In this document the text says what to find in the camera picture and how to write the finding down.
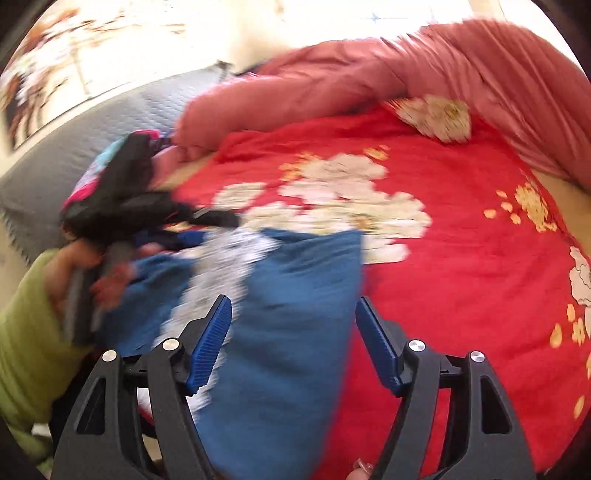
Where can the window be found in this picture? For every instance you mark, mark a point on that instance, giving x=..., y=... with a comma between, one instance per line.
x=369, y=18

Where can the grey quilted headboard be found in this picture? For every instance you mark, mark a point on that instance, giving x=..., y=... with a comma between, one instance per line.
x=92, y=124

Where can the person's right hand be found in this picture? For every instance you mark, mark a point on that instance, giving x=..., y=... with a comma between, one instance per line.
x=360, y=470

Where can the red floral blanket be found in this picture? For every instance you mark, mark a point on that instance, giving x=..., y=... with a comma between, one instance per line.
x=461, y=258

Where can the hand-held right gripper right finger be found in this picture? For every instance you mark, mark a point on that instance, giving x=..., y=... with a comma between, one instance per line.
x=376, y=346

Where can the pink quilt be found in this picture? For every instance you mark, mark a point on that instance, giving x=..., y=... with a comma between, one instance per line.
x=346, y=69

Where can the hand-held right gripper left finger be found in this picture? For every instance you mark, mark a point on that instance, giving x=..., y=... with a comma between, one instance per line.
x=210, y=346

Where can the pale pink pillow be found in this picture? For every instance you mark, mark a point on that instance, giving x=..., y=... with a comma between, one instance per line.
x=168, y=164

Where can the person's left hand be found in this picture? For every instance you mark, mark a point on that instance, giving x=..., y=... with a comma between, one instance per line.
x=64, y=272

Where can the blossom branch wall panel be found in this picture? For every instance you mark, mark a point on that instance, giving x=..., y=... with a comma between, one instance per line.
x=69, y=55

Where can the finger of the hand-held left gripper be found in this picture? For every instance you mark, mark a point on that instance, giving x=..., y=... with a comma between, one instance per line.
x=184, y=239
x=217, y=218

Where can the colourful floral pillow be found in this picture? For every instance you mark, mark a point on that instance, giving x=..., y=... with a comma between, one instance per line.
x=94, y=157

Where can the blue pants with white lace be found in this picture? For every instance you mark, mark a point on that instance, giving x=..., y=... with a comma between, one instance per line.
x=295, y=323

